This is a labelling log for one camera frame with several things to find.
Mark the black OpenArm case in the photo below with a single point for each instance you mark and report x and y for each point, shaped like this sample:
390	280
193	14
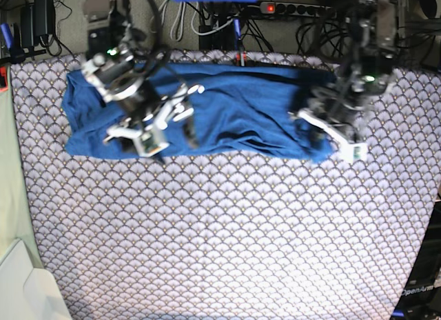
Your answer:
420	298

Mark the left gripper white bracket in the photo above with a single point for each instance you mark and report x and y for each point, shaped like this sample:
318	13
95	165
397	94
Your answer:
344	135

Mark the black adapter top left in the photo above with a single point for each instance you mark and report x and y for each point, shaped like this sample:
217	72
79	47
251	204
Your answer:
37	23

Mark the white plastic bin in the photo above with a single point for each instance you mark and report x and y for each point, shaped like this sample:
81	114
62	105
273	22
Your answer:
28	292

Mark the red black table clamp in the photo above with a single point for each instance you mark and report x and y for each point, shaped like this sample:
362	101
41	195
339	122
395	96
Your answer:
241	59

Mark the black power strip red switch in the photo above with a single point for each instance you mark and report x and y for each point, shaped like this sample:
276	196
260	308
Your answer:
292	9

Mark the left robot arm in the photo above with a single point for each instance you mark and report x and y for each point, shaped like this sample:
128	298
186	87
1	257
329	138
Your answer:
365	70

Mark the patterned fan-motif tablecloth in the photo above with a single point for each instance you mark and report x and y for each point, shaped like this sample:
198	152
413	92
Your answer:
231	236

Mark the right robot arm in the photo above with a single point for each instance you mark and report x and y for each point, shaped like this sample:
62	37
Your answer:
120	69

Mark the red clamp left edge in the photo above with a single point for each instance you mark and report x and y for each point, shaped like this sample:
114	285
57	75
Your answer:
3	79

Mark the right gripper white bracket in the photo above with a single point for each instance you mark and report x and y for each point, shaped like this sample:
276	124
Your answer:
147	136

